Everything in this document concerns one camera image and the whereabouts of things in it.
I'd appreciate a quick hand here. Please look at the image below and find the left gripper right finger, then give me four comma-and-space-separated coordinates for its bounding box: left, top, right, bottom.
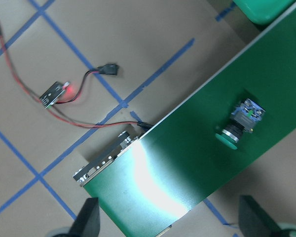
238, 195, 281, 237

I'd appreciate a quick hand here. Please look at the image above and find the red black power cable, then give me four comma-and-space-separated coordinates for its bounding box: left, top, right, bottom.
0, 4, 153, 130

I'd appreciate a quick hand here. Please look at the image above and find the green plastic tray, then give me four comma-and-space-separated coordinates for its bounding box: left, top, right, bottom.
233, 0, 295, 25

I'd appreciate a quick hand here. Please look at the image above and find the green push button switch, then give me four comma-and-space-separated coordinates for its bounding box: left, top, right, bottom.
215, 98, 265, 150

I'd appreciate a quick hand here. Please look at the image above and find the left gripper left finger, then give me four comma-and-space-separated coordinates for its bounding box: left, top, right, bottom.
67, 197, 100, 237

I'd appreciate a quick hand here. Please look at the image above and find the green conveyor belt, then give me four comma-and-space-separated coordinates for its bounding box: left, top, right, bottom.
84, 2, 296, 237

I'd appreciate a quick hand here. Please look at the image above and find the small black controller board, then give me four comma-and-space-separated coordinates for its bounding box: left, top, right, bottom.
39, 81, 65, 109

